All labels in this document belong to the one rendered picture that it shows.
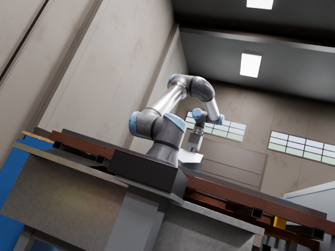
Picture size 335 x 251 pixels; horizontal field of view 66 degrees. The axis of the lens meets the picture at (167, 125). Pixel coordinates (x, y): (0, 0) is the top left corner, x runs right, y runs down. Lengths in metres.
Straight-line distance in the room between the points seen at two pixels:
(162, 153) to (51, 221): 0.78
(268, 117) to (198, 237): 9.25
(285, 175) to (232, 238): 8.57
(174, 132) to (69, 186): 0.72
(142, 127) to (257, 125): 9.24
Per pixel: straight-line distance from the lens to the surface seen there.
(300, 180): 9.98
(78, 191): 1.52
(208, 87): 1.45
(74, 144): 1.64
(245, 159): 9.78
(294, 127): 10.46
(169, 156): 1.06
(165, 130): 1.08
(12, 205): 1.70
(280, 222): 1.65
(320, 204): 1.78
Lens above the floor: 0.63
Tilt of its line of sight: 17 degrees up
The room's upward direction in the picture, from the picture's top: 20 degrees clockwise
